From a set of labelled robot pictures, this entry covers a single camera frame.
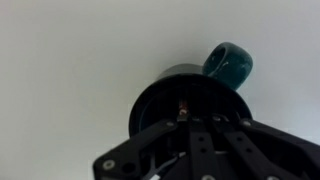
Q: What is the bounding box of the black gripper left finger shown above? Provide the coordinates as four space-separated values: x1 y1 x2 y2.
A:
92 114 218 180

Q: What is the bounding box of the dark teal enamel mug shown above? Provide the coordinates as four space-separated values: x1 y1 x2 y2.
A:
128 41 254 141

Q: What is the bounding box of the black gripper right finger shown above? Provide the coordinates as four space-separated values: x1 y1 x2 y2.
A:
210 113 320 180

